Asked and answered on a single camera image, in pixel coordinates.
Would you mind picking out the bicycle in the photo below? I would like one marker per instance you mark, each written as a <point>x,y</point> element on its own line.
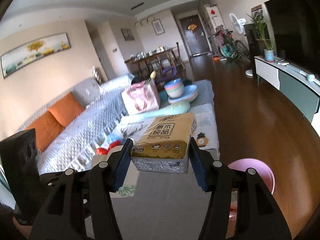
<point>229,47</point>

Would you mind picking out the stack of pastel bowls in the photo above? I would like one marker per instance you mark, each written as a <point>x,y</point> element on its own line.
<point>174,88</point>

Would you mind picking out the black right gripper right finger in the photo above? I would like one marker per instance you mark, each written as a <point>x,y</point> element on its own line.
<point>218,179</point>

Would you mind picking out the landscape wall painting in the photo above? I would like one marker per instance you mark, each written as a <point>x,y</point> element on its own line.
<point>32,51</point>

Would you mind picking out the person's left hand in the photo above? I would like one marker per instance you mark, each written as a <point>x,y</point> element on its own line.
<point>10,228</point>

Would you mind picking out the blue oval tray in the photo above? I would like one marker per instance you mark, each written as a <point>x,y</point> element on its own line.
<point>189,95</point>

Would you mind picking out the potted plant blue pot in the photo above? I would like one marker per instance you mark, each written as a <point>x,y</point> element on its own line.
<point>258,37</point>

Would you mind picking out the wooden dining table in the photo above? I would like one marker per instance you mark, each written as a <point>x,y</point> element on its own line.
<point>146,62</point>

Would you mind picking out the black television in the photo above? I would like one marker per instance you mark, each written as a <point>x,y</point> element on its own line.
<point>295,25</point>

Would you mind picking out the grey quilted sofa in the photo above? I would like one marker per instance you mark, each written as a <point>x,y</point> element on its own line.
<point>75,146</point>

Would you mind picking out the pink tote bag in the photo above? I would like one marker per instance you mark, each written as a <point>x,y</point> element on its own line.
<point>141,97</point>

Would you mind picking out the dark front door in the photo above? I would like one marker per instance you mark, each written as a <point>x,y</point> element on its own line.
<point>194,35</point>

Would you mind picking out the blue plastic bag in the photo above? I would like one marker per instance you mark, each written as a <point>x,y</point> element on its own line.
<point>113,136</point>

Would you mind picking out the green wet wipes pack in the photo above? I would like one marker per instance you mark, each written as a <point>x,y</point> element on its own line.
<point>130,184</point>

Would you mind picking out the white teal tv cabinet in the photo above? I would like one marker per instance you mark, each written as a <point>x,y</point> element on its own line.
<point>293,83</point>

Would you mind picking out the framed wall picture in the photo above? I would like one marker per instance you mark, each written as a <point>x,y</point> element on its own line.
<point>158,27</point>

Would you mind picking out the printed white table cloth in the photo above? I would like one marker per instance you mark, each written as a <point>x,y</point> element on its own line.
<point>205,135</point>

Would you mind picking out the teal long pillow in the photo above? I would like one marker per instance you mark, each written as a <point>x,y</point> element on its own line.
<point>176,108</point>

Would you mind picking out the orange cushion rear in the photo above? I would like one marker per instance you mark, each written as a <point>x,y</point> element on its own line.
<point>66,109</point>

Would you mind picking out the red plastic bag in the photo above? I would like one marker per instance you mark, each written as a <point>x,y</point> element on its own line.
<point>105,151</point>

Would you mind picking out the yellow tissue pack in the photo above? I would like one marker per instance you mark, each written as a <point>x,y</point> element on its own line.
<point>164,146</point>

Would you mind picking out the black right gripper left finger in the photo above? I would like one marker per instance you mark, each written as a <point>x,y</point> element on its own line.
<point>104,178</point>

